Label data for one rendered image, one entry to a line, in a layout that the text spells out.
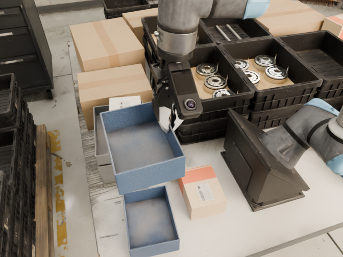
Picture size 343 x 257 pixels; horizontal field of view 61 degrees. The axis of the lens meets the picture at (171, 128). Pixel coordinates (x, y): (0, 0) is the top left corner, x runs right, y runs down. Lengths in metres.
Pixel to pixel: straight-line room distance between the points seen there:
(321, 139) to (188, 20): 0.58
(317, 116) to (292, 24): 0.92
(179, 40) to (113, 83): 0.80
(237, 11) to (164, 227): 0.70
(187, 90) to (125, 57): 0.93
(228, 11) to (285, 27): 1.26
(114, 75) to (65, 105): 1.37
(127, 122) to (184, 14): 0.35
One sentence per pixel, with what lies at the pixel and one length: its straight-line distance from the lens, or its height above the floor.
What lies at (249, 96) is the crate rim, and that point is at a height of 0.92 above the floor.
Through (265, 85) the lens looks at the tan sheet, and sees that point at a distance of 1.38.
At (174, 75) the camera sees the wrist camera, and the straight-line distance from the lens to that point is 0.56.
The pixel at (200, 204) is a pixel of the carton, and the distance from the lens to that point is 0.96.
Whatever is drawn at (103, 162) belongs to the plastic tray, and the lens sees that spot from 1.04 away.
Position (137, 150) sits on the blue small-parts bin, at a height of 1.07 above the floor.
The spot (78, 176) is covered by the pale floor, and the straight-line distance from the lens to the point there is 2.08.
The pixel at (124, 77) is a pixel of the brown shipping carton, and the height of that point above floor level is 0.86.
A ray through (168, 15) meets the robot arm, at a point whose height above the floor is 1.39.
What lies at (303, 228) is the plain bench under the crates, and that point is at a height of 0.70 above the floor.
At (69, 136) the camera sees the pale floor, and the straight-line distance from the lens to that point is 2.37.
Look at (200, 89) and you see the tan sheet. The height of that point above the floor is 0.83.
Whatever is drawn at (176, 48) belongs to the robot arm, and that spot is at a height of 1.34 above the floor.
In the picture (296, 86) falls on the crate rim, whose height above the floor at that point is 0.93.
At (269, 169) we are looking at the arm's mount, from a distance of 0.89.
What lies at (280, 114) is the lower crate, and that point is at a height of 0.77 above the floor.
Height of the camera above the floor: 1.59
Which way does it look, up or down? 44 degrees down
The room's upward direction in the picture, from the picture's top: straight up
